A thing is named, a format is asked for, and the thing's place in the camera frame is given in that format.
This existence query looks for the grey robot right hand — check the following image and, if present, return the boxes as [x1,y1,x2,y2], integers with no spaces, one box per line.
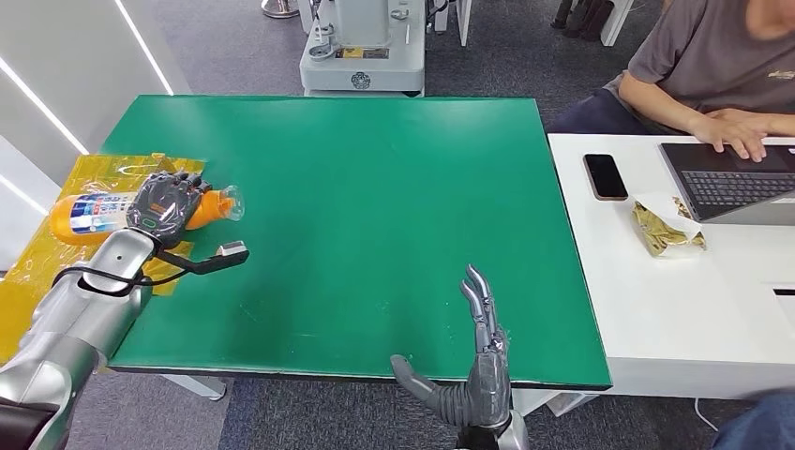
[389,264,514,429]

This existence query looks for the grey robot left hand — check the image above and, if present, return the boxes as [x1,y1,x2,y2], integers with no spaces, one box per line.
[126,172,213,249]

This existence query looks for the orange plastic bottle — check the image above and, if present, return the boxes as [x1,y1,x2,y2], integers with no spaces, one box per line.
[48,185,247,247]

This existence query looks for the yellow taped cardboard box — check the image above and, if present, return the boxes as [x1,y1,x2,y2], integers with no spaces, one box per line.
[0,153,206,368]

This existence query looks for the white desk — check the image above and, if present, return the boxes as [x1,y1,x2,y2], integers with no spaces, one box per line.
[514,133,795,418]

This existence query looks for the green table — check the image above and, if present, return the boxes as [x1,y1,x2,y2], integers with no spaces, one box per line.
[98,94,613,402]

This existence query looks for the gold snack packet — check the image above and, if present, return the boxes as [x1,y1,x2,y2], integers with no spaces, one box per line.
[631,197,708,259]

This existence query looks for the chrome round stand base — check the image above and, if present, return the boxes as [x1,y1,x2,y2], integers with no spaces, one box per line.
[261,0,301,20]

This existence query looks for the black smartphone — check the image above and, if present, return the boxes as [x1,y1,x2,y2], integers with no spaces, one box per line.
[583,153,630,203]

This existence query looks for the white machine base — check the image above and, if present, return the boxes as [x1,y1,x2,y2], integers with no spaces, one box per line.
[299,0,429,98]

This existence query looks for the person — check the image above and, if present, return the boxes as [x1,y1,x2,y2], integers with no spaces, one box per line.
[711,392,795,450]
[546,0,795,164]

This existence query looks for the grey laptop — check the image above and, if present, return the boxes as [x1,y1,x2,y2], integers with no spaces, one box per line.
[660,141,795,227]

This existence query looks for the person's right hand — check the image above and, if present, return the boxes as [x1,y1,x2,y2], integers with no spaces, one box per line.
[687,108,777,164]

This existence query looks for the white furniture legs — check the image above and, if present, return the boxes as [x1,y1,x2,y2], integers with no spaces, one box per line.
[432,0,474,48]

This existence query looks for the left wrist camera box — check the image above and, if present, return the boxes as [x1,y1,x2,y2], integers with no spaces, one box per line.
[155,240,251,277]

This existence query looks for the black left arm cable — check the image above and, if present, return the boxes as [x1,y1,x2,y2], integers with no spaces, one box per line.
[52,251,190,298]

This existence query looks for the white cable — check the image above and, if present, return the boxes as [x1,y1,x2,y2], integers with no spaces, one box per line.
[694,398,723,435]

